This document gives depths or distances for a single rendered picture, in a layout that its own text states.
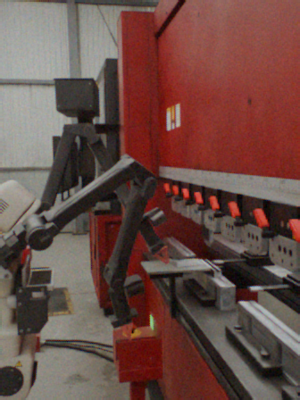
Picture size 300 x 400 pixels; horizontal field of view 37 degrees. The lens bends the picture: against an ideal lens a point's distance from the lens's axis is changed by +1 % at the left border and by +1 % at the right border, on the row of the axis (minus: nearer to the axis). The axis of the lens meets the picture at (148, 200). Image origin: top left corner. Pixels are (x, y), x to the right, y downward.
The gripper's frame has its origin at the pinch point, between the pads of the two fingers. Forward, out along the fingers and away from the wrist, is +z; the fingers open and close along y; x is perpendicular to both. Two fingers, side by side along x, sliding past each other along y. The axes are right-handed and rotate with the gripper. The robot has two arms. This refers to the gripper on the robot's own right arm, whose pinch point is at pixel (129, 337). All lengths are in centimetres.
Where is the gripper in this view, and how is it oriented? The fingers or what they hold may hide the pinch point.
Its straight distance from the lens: 172.7
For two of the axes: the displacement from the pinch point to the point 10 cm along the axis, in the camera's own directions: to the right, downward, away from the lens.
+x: -2.0, -0.9, 9.8
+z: 2.6, 9.6, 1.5
